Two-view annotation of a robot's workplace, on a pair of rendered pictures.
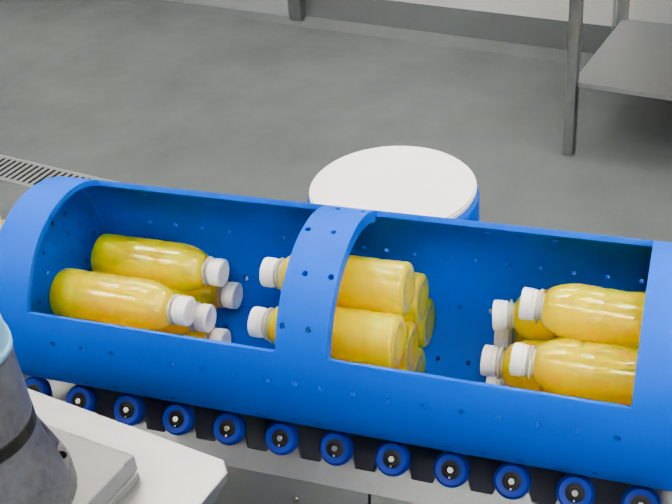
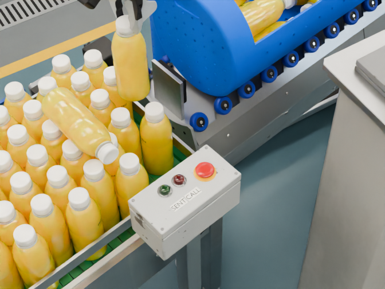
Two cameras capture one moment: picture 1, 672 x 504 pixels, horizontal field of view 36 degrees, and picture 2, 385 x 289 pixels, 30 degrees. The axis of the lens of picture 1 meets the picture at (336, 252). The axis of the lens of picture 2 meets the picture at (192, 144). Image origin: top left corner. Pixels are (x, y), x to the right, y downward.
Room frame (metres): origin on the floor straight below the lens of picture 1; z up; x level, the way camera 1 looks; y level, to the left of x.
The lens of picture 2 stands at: (0.67, 1.45, 2.21)
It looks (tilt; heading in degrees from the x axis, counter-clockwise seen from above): 52 degrees down; 298
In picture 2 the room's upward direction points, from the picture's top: 2 degrees counter-clockwise
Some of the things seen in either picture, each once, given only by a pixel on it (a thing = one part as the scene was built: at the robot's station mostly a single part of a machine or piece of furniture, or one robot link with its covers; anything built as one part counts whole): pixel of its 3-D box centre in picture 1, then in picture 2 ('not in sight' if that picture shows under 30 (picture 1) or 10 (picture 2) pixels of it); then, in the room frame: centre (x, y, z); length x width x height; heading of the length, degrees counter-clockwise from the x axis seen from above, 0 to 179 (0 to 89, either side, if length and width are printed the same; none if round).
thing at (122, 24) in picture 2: not in sight; (125, 24); (1.26, 0.59, 1.28); 0.04 x 0.04 x 0.02
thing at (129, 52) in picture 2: not in sight; (130, 60); (1.26, 0.59, 1.18); 0.07 x 0.07 x 0.18
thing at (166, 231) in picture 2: not in sight; (185, 201); (1.05, 0.77, 1.05); 0.20 x 0.10 x 0.10; 68
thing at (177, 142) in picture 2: not in sight; (144, 113); (1.27, 0.54, 0.96); 0.40 x 0.01 x 0.03; 158
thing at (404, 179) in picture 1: (392, 188); not in sight; (1.47, -0.10, 1.03); 0.28 x 0.28 x 0.01
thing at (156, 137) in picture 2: not in sight; (156, 140); (1.20, 0.62, 0.99); 0.07 x 0.07 x 0.18
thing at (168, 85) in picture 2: not in sight; (170, 88); (1.24, 0.47, 0.99); 0.10 x 0.02 x 0.12; 158
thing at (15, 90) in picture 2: not in sight; (14, 90); (1.49, 0.69, 1.08); 0.04 x 0.04 x 0.02
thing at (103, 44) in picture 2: not in sight; (104, 64); (1.44, 0.44, 0.95); 0.10 x 0.07 x 0.10; 158
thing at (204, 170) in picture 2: not in sight; (204, 170); (1.03, 0.72, 1.11); 0.04 x 0.04 x 0.01
